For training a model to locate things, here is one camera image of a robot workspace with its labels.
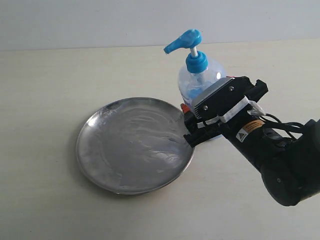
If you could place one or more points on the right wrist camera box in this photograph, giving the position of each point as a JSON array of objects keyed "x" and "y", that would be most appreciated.
[{"x": 220, "y": 96}]

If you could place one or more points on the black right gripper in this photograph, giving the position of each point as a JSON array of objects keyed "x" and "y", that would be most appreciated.
[{"x": 248, "y": 106}]

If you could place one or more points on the round stainless steel plate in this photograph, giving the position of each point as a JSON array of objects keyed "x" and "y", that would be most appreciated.
[{"x": 133, "y": 146}]

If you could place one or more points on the blue soap pump bottle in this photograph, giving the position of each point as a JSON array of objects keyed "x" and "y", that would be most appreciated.
[{"x": 198, "y": 74}]

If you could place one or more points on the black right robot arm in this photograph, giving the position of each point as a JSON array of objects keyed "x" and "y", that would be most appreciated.
[{"x": 286, "y": 154}]

